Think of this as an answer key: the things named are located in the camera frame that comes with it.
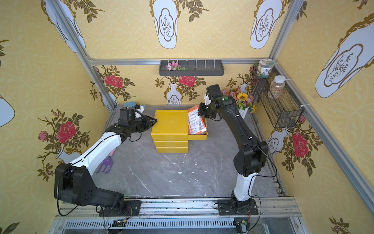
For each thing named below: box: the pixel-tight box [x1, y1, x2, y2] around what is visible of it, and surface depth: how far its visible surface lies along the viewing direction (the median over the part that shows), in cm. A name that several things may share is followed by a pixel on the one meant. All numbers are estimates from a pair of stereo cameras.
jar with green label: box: [258, 58, 276, 79], surface depth 87 cm
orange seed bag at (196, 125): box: [187, 104, 207, 135], surface depth 86 cm
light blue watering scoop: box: [123, 101, 147, 109], surface depth 124 cm
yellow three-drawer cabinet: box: [150, 109, 188, 154], surface depth 85 cm
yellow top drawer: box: [187, 117, 208, 141], surface depth 83 cm
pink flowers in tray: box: [165, 60, 187, 71], surface depth 89 cm
